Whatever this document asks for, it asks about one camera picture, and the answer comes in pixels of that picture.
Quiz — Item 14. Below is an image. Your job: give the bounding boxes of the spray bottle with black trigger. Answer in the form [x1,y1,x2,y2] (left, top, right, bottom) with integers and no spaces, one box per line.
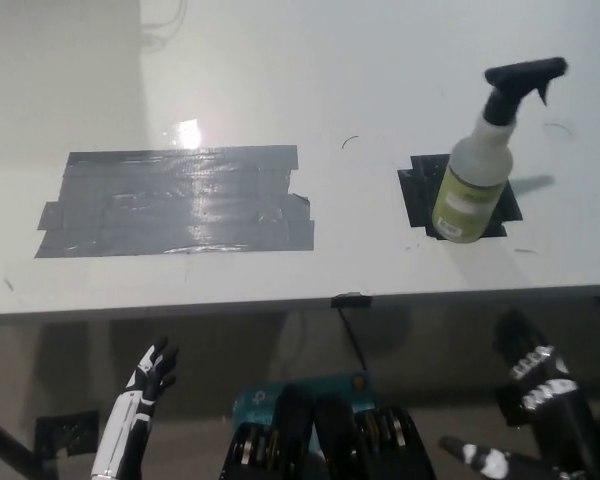
[430,56,569,246]

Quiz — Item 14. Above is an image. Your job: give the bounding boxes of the dark metal table leg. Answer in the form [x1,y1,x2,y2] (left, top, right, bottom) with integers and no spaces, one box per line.
[0,405,41,480]

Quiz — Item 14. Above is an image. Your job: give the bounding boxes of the black cable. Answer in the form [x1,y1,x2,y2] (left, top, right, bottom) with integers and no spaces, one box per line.
[338,305,370,372]

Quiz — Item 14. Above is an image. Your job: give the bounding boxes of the teal router box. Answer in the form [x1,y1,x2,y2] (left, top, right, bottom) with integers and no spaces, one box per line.
[231,368,377,434]

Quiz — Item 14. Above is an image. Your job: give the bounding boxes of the grey duct tape patch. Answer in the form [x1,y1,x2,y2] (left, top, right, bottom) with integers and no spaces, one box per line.
[33,144,316,259]

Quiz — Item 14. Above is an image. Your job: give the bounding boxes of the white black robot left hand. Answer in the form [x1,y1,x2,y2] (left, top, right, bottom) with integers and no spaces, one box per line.
[90,335,180,479]

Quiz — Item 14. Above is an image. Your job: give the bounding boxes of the black tape square patch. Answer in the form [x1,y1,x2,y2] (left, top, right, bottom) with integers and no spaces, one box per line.
[397,153,525,241]

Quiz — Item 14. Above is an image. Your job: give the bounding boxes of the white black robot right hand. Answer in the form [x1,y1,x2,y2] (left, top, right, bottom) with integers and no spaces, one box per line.
[438,308,600,480]

